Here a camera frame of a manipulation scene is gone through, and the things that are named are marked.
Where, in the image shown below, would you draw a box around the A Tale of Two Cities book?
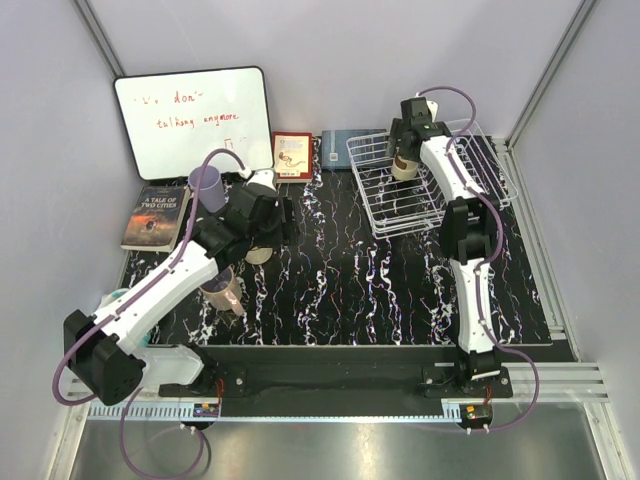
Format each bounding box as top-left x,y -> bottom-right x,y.
120,185 -> 190,252

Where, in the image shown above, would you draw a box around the white slotted cable duct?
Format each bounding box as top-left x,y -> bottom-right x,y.
88,402 -> 221,422

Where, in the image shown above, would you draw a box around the cream and brown cup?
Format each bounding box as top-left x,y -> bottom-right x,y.
391,155 -> 419,181

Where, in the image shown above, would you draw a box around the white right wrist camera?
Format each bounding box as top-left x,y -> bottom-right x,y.
422,95 -> 439,120

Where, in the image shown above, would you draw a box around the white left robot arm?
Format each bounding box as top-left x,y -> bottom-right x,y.
54,182 -> 299,406

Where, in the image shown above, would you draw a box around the lavender cup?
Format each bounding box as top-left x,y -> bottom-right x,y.
188,166 -> 226,213

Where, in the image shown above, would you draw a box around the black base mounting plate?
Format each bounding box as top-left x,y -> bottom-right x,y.
158,344 -> 514,419

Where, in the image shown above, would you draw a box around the pink cup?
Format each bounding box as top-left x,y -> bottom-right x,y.
199,267 -> 245,316

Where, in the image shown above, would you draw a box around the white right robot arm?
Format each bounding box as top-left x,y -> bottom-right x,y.
387,97 -> 504,397

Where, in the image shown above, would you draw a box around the white wire dish rack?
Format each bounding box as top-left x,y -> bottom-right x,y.
346,119 -> 519,239

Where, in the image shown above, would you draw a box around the red and cream book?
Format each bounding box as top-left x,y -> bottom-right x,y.
272,132 -> 313,184

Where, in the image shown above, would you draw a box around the white cat-ear headphones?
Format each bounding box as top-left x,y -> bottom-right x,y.
98,288 -> 152,347

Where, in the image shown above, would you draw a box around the cream ribbed cup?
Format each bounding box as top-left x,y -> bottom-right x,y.
245,247 -> 273,265

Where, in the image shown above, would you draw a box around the dark blue book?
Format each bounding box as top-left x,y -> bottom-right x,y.
320,129 -> 384,171

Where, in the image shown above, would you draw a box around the white dry-erase board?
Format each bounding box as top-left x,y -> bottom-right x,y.
114,66 -> 274,181

